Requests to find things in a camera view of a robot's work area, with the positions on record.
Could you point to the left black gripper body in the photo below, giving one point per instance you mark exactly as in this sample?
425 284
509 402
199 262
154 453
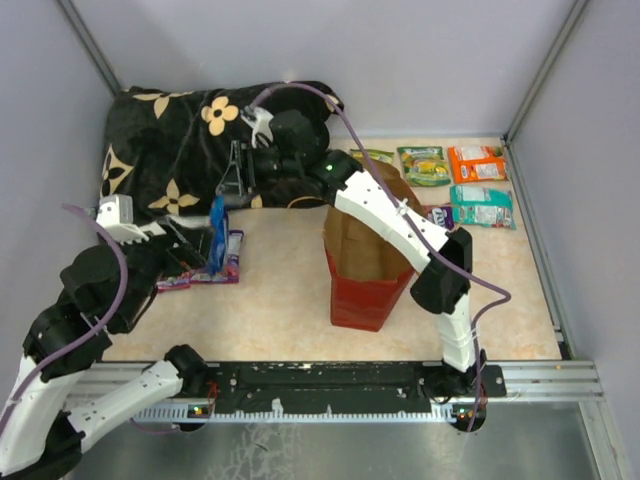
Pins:
150 261

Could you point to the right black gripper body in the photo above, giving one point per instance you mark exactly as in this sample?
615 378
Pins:
267 167

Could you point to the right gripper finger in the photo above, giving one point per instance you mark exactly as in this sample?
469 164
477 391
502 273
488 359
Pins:
233 193
234 173

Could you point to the blue snack bag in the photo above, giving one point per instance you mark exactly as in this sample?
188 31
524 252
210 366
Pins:
219 224

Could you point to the purple snack packet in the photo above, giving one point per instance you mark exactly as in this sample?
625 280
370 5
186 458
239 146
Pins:
440 215
172 283
230 272

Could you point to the black floral pillow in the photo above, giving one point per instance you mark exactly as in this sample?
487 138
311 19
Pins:
169 150

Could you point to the dark green fox's packet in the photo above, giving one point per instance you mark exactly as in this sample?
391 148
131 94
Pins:
374 154

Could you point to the red brown paper bag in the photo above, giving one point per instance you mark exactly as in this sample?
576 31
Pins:
368 275

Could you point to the green yellow snack packet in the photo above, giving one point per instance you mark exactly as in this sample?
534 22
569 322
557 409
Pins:
424 166

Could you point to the orange snack packet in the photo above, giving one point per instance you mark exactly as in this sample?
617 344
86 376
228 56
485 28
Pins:
477 163

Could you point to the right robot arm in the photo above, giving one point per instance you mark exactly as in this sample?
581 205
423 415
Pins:
287 147

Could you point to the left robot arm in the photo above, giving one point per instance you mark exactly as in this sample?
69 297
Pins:
106 290

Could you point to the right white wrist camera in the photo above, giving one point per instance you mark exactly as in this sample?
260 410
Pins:
258 119

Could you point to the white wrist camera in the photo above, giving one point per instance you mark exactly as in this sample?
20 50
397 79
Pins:
258 119
115 214

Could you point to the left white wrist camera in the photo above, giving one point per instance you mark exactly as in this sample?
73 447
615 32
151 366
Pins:
115 214

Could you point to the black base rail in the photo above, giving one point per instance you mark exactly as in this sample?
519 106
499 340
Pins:
329 387

